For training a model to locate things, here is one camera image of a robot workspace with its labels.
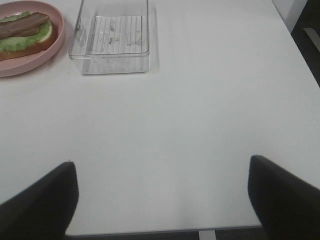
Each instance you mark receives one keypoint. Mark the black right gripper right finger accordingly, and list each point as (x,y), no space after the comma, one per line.
(287,207)

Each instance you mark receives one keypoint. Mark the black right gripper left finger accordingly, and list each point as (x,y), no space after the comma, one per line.
(44,210)

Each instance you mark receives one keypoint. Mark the bread slice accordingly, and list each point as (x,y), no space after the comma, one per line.
(21,46)

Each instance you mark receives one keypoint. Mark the green lettuce leaf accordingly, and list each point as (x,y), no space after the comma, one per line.
(25,30)

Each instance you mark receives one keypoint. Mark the long bacon strip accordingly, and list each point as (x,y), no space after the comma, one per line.
(21,33)

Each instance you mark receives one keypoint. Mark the pink round plate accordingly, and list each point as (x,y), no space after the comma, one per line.
(20,65)

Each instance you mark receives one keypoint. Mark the grey chair part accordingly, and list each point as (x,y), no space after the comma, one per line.
(313,36)

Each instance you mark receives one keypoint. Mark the right clear plastic tray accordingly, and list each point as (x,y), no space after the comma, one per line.
(111,37)

